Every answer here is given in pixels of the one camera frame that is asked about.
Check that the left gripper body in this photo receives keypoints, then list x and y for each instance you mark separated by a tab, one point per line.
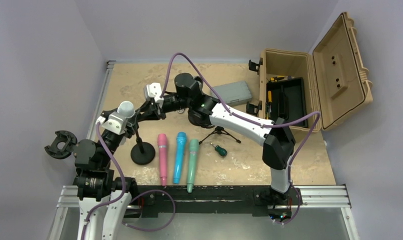
128	130

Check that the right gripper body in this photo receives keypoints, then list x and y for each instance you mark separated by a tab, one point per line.
155	109

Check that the white microphone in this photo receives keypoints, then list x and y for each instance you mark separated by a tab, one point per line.
126	109

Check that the pink microphone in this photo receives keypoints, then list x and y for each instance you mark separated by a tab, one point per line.
162	143

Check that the black round-base back stand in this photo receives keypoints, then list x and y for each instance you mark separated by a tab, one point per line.
142	153

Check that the blue microphone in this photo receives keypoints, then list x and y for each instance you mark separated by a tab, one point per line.
179	156

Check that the mint green microphone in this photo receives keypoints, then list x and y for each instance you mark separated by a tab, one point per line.
192	164

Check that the black tripod shock-mount stand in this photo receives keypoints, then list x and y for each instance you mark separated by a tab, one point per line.
218	130

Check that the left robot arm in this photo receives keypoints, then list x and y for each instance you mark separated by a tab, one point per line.
103	199

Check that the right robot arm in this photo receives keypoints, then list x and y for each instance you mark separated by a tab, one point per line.
274	136

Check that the green stubby screwdriver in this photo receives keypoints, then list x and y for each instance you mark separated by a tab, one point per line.
220	150

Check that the grey plastic tool case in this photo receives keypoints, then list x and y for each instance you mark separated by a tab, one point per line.
235	93

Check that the yellow screwdriver in tray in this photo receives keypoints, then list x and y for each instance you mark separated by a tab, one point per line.
269	101

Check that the black toolbox tray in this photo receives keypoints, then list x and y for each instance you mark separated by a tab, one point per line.
288	99

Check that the tan hard toolbox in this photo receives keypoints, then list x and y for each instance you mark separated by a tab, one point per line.
335	79

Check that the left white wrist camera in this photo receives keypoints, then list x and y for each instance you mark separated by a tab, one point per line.
113	122

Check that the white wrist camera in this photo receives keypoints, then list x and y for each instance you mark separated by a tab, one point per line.
113	122
153	92

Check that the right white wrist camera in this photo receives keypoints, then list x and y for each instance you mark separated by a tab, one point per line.
153	92

